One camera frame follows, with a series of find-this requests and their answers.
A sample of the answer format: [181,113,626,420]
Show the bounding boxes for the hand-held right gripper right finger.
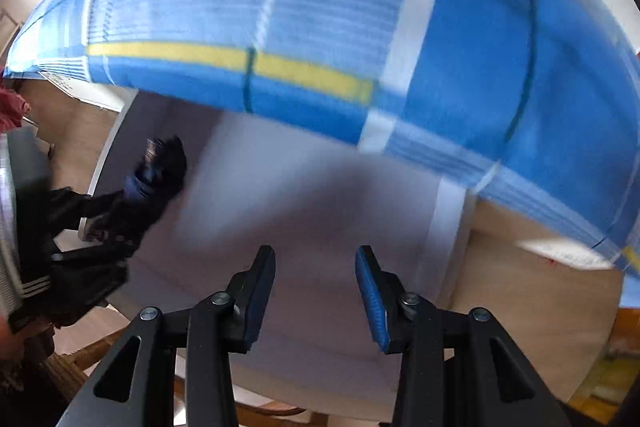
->
[355,245,571,427]

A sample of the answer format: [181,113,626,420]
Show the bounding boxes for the dark pink blanket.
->
[0,87,32,132]

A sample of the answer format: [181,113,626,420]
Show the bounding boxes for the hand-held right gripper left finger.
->
[56,245,277,427]

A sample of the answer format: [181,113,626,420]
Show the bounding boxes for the orange wooden door frame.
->
[607,302,640,358]

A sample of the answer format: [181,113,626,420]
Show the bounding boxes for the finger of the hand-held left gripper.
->
[52,136,188,248]
[47,247,131,328]

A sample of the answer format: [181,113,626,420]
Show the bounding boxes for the blue plaid tablecloth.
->
[2,0,640,278]

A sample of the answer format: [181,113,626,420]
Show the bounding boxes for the white low cabinet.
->
[40,72,626,423]

